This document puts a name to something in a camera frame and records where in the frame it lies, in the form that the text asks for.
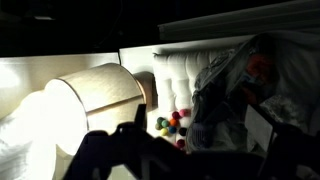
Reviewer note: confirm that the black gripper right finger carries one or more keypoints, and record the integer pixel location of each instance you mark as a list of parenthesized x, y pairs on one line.
[(259, 131)]

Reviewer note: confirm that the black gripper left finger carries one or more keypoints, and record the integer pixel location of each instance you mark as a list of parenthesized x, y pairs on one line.
[(140, 117)]

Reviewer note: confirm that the clear plastic bag with clothes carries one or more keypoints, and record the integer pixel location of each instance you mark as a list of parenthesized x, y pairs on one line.
[(276, 71)]

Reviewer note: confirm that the colourful felt ball coaster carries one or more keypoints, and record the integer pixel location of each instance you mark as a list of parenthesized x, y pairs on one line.
[(175, 127)]

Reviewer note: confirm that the cream drum lampshade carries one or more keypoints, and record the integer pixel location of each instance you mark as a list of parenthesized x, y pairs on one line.
[(99, 98)]

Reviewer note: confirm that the white quilted cushion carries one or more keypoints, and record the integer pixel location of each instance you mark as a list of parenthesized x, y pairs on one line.
[(175, 76)]

